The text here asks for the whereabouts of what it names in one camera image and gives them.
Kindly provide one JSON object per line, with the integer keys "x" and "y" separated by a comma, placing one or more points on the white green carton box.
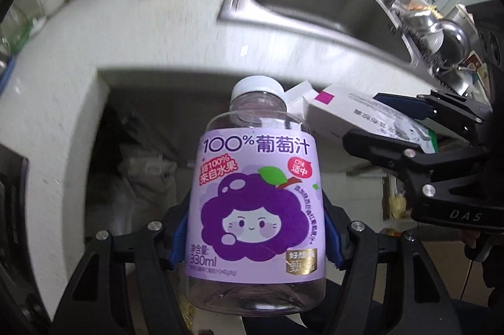
{"x": 346, "y": 114}

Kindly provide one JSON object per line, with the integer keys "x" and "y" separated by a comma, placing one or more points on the black gas stove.
{"x": 8, "y": 201}

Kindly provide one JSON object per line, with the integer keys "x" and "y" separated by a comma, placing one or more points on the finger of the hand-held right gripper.
{"x": 397, "y": 102}
{"x": 378, "y": 146}

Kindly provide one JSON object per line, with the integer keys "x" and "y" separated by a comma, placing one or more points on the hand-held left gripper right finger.
{"x": 332, "y": 236}

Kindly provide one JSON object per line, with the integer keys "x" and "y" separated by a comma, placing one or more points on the green plastic dish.
{"x": 27, "y": 37}

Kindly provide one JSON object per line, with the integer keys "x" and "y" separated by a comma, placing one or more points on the blue coaster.
{"x": 6, "y": 77}

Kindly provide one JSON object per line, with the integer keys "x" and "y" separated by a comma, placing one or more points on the white plastic trash bag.
{"x": 134, "y": 177}

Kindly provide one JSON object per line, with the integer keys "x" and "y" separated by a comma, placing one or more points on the steel bowl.
{"x": 453, "y": 36}
{"x": 419, "y": 19}

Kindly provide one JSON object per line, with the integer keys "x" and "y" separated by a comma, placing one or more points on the purple juice bottle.
{"x": 256, "y": 181}

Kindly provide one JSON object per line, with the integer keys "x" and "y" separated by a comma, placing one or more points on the glass carafe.
{"x": 12, "y": 23}

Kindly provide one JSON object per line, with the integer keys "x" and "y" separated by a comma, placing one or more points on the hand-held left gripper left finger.
{"x": 179, "y": 240}

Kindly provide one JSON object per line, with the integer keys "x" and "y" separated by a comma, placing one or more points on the person's right hand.
{"x": 472, "y": 240}

